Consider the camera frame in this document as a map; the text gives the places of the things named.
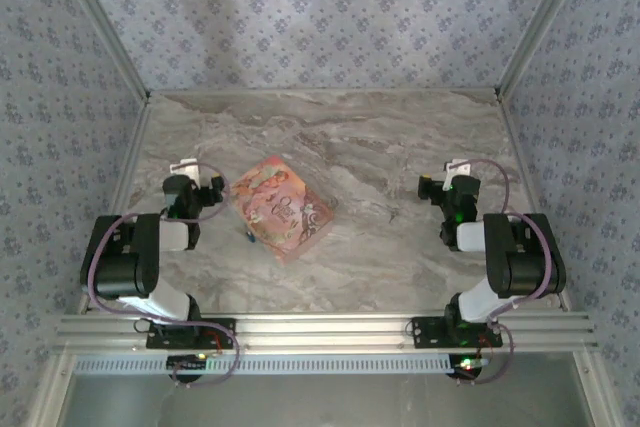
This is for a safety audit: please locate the pink book-shaped box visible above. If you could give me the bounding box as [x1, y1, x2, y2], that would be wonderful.
[229, 155, 335, 266]

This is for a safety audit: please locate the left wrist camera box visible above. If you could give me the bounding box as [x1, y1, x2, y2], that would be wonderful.
[169, 158, 202, 183]

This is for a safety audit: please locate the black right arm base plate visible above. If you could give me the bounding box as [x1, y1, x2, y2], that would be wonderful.
[410, 315, 504, 350]

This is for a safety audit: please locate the aluminium table end rail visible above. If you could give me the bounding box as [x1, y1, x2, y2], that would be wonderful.
[148, 88, 501, 98]

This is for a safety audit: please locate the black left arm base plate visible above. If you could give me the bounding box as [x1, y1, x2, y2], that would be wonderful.
[145, 319, 237, 351]

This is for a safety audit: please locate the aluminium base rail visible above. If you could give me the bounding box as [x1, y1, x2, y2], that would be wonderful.
[53, 313, 599, 353]

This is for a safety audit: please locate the aluminium corner post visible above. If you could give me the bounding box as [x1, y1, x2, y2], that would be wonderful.
[49, 0, 152, 101]
[494, 0, 599, 98]

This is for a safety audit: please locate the slotted grey cable duct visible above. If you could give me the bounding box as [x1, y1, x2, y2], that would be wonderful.
[73, 352, 454, 377]

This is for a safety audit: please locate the aluminium frame leg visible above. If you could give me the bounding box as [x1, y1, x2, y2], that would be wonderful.
[27, 350, 76, 427]
[572, 350, 611, 427]

